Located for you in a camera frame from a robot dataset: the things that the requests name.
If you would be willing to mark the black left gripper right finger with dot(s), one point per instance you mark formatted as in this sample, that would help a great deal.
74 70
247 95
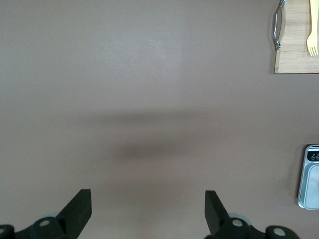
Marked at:
215 214

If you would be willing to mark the wooden cutting board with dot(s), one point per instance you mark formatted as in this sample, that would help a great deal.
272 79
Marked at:
294 49

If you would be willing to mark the yellow plastic fork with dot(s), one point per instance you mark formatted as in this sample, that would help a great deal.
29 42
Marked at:
312 30

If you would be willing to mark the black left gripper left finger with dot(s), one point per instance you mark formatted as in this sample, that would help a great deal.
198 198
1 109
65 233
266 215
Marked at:
72 214

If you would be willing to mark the silver digital kitchen scale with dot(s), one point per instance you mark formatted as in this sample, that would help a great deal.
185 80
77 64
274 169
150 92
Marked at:
307 194

